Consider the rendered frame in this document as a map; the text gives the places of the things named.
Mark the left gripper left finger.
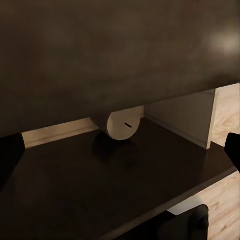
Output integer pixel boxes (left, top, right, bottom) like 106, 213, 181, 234
0, 133, 26, 192

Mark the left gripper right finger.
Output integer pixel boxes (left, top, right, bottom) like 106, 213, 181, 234
224, 132, 240, 172

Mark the pillar candle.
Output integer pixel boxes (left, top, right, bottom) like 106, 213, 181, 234
90, 107, 141, 141

